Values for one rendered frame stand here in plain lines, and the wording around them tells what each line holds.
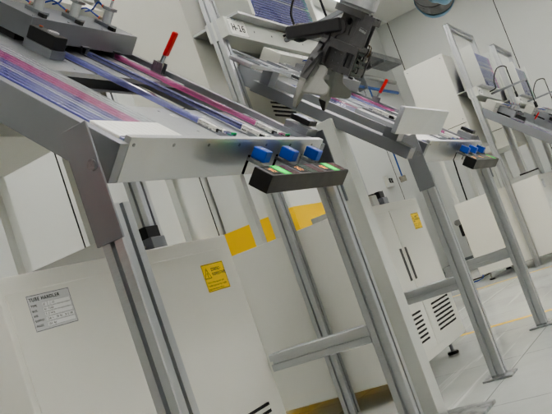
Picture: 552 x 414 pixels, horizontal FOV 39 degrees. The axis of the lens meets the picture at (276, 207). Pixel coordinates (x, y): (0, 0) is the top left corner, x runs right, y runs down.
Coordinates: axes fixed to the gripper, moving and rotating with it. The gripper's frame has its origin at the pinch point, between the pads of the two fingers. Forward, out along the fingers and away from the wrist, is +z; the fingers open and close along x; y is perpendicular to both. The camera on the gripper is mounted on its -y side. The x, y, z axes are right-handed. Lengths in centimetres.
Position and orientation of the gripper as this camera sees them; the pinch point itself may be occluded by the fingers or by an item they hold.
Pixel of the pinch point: (306, 106)
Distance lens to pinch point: 152.4
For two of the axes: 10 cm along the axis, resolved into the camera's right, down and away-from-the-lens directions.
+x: 4.7, -0.7, 8.8
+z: -3.5, 9.0, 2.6
